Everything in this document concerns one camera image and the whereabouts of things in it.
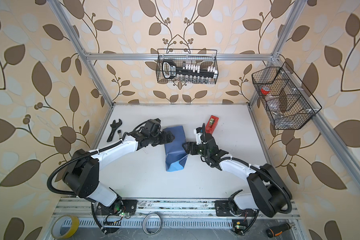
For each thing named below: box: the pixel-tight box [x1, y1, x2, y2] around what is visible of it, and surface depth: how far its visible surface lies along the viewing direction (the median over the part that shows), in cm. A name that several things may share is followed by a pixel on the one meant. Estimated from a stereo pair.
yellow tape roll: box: [51, 214, 80, 239], surface depth 69 cm
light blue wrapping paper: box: [162, 125, 188, 172], surface depth 90 cm
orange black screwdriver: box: [266, 223, 296, 238], surface depth 68 cm
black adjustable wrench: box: [107, 119, 123, 142], surface depth 110 cm
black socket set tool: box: [162, 59, 218, 80], surface depth 86 cm
